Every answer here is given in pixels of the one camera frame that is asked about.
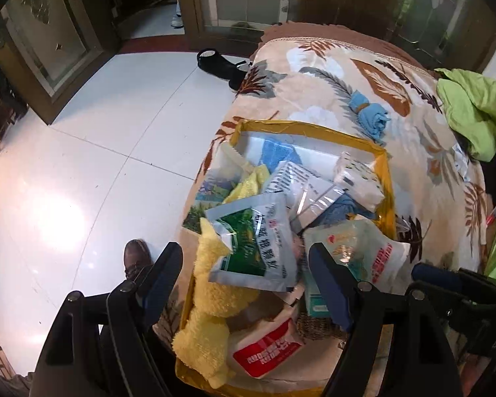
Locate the leaf print blanket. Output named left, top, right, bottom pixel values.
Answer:
left=153, top=22, right=496, bottom=397

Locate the yellow fluffy towel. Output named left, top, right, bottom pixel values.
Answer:
left=171, top=217, right=261, bottom=389

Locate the landscape print sachet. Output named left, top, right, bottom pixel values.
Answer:
left=182, top=149, right=249, bottom=232

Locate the lemon print tissue pack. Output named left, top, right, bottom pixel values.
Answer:
left=334, top=151, right=384, bottom=216

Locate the black sandal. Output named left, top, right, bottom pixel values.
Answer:
left=196, top=48, right=249, bottom=92

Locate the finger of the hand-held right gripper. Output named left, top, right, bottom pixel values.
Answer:
left=410, top=262, right=496, bottom=298

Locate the blue towel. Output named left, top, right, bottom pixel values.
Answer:
left=261, top=137, right=358, bottom=228

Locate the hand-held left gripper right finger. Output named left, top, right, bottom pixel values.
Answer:
left=308, top=242, right=468, bottom=397

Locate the yellow-rimmed white box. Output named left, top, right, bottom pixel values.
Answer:
left=176, top=119, right=397, bottom=397

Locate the pale yellow cloth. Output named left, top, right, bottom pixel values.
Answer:
left=223, top=163, right=271, bottom=203

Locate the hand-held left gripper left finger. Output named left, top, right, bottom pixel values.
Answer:
left=31, top=241, right=185, bottom=397

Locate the small white packet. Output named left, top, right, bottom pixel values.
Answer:
left=452, top=144, right=473, bottom=182

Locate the green white sachet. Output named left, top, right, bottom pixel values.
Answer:
left=204, top=192, right=300, bottom=292

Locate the green quilt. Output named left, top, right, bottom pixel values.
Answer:
left=435, top=68, right=496, bottom=276

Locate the teal tissue pack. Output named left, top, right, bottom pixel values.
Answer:
left=304, top=281, right=335, bottom=319

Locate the white bag red label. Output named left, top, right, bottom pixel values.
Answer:
left=231, top=316, right=307, bottom=380

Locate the wooden glass door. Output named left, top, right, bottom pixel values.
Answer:
left=0, top=0, right=122, bottom=127

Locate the rolled blue cloth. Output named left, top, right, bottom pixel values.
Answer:
left=349, top=91, right=391, bottom=139

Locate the white text packet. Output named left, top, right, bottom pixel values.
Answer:
left=262, top=160, right=335, bottom=207

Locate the picture bag red text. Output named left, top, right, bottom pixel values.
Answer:
left=302, top=215, right=412, bottom=294

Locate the person's brown shoe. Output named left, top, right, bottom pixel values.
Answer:
left=123, top=239, right=153, bottom=294

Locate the brown woven pouch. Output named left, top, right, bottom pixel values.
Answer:
left=295, top=312, right=350, bottom=342

